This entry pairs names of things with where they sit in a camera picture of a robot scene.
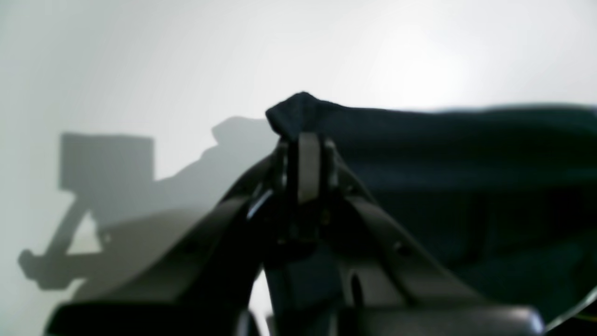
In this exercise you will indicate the black T-shirt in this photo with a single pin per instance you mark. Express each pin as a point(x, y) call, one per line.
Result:
point(504, 197)

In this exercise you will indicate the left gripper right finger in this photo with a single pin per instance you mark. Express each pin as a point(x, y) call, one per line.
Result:
point(390, 285)

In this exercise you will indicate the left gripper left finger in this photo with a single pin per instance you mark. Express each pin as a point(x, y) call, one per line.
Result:
point(202, 285)

